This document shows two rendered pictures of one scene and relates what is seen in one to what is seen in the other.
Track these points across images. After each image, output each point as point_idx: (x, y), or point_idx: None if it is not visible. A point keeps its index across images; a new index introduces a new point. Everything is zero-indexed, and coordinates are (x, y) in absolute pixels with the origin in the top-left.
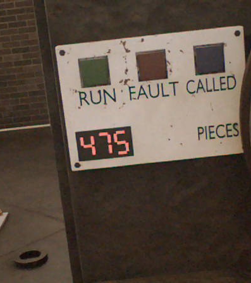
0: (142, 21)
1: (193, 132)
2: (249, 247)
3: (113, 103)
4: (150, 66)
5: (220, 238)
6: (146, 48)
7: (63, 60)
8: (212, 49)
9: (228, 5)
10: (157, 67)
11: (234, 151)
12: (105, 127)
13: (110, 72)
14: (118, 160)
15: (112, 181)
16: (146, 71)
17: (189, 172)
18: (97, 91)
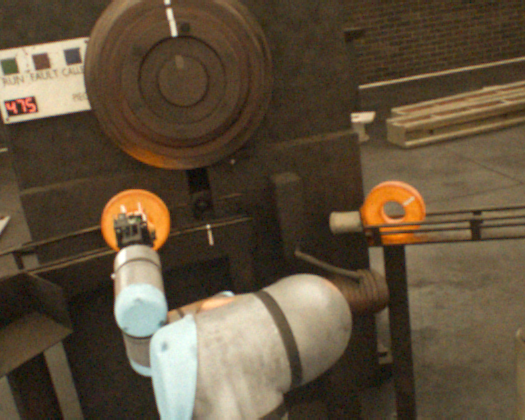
0: (34, 37)
1: (70, 97)
2: (114, 161)
3: (23, 83)
4: (40, 62)
5: (97, 157)
6: (37, 52)
7: None
8: (73, 51)
9: (80, 26)
10: (44, 62)
11: None
12: (20, 97)
13: (18, 66)
14: (30, 115)
15: (30, 128)
16: (38, 65)
17: (74, 120)
18: (12, 77)
